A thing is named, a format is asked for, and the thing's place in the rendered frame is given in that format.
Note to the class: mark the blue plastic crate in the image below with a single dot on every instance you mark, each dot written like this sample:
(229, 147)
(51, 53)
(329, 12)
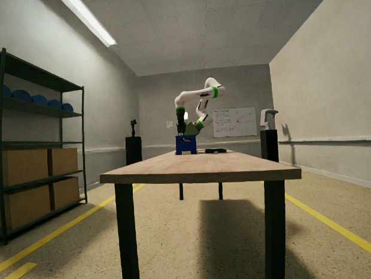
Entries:
(186, 145)

